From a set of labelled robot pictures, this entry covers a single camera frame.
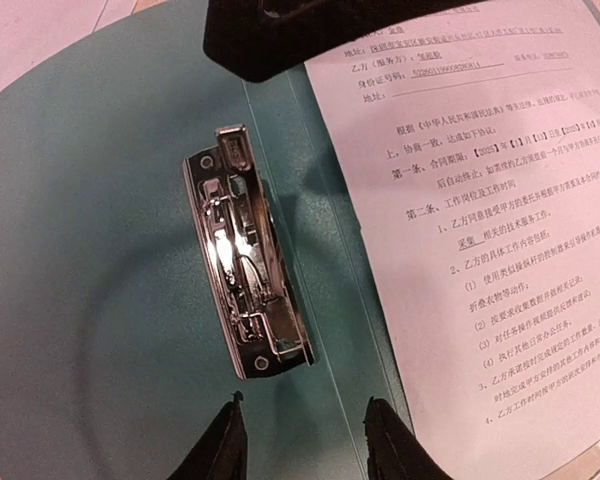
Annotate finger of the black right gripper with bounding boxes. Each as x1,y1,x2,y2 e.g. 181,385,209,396
203,0,460,83

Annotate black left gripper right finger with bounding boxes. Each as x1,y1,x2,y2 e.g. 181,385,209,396
364,397,452,480

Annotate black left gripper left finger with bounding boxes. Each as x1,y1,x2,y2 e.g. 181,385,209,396
168,391,248,480

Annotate dark teal folder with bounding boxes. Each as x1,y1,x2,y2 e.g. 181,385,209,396
0,0,600,480

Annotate paper sheets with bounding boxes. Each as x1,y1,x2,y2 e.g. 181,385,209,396
306,1,600,479

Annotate printed paper sheet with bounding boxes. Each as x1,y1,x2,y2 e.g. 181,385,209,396
0,0,158,92

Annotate silver folder spring clip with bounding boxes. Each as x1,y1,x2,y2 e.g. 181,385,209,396
183,124,315,380

